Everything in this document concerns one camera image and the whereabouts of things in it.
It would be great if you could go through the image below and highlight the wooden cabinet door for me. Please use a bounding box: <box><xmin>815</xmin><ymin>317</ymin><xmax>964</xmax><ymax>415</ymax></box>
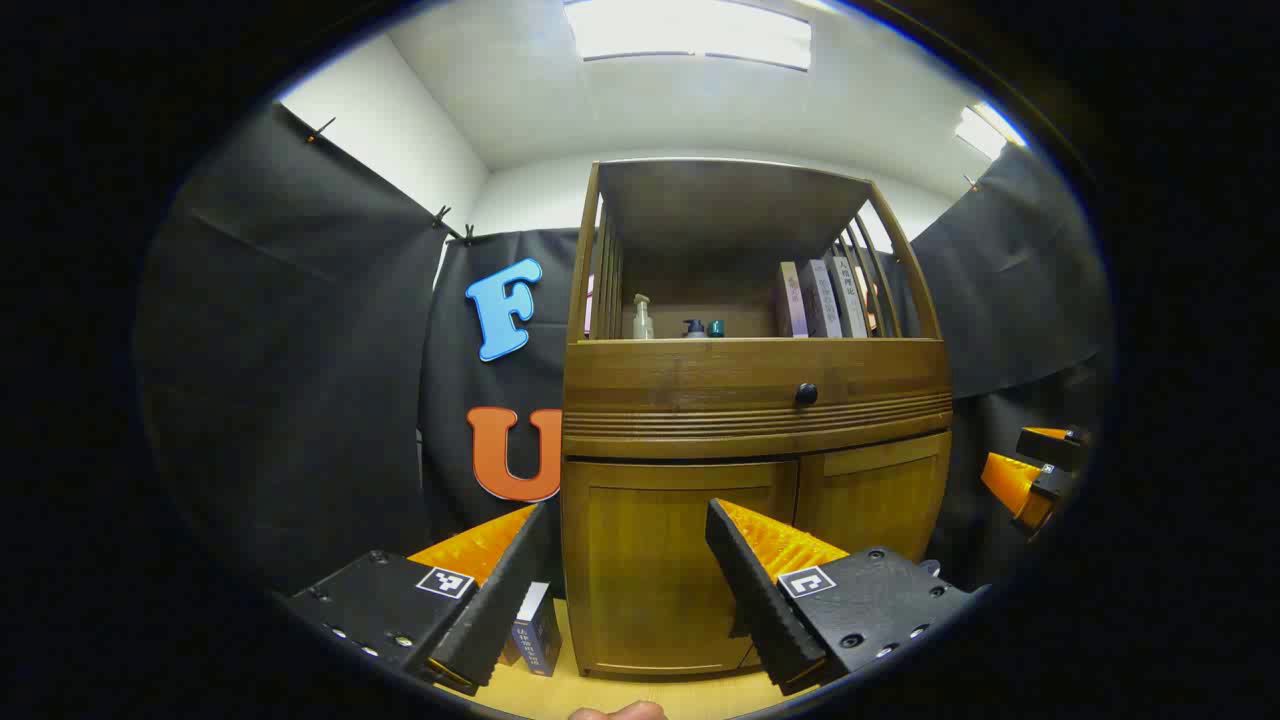
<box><xmin>565</xmin><ymin>460</ymin><xmax>799</xmax><ymax>679</ymax></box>
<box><xmin>795</xmin><ymin>432</ymin><xmax>951</xmax><ymax>566</ymax></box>

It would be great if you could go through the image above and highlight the blue boxed book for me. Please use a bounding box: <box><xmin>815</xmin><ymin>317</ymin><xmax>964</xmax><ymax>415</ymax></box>
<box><xmin>508</xmin><ymin>582</ymin><xmax>564</xmax><ymax>678</ymax></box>

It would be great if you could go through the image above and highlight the pink upright book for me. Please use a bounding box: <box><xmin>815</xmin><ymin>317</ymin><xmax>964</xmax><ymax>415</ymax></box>
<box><xmin>778</xmin><ymin>262</ymin><xmax>809</xmax><ymax>339</ymax></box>

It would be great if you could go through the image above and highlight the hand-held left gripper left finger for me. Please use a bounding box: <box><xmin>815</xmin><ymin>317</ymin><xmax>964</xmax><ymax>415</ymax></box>
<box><xmin>285</xmin><ymin>500</ymin><xmax>561</xmax><ymax>696</ymax></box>

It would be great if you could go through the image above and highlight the wooden double-door shoe cabinet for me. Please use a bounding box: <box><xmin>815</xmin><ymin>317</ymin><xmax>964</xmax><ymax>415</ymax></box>
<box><xmin>560</xmin><ymin>158</ymin><xmax>953</xmax><ymax>683</ymax></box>

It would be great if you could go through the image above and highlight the large ceiling light panel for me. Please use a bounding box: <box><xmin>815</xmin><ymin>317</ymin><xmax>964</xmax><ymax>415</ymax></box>
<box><xmin>563</xmin><ymin>0</ymin><xmax>813</xmax><ymax>71</ymax></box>

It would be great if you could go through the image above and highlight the wooden cabinet drawer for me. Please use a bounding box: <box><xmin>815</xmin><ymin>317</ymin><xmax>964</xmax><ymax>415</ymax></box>
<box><xmin>563</xmin><ymin>338</ymin><xmax>953</xmax><ymax>441</ymax></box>

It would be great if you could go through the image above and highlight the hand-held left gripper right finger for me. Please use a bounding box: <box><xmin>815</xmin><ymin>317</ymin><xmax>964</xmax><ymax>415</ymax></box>
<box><xmin>705</xmin><ymin>498</ymin><xmax>976</xmax><ymax>696</ymax></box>

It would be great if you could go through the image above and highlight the small ceiling light panel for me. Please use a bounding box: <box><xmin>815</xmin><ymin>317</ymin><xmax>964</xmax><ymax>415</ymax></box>
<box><xmin>955</xmin><ymin>100</ymin><xmax>1028</xmax><ymax>161</ymax></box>

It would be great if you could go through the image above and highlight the light grey upright book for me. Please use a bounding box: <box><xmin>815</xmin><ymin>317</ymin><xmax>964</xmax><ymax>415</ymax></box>
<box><xmin>826</xmin><ymin>255</ymin><xmax>873</xmax><ymax>339</ymax></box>

